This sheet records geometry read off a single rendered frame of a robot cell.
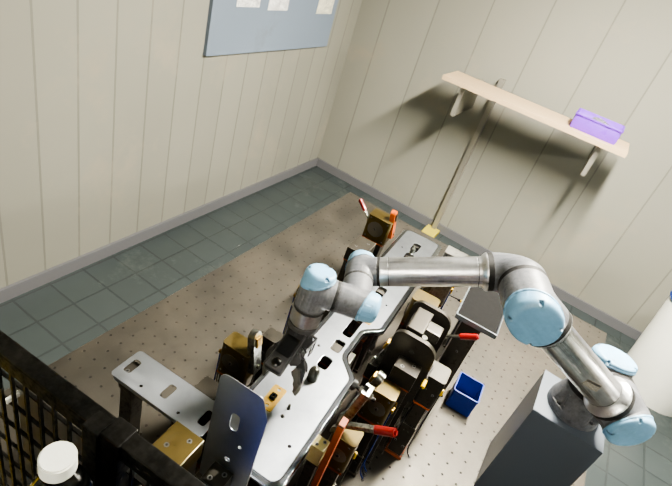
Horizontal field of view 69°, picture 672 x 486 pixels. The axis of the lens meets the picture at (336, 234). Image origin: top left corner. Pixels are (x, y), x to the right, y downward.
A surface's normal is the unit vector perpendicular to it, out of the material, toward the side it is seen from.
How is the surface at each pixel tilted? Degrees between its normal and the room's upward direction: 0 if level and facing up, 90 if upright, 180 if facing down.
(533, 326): 86
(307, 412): 0
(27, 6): 90
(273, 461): 0
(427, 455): 0
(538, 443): 90
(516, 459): 90
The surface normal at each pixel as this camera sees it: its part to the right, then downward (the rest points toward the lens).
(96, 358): 0.27, -0.80
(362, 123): -0.51, 0.35
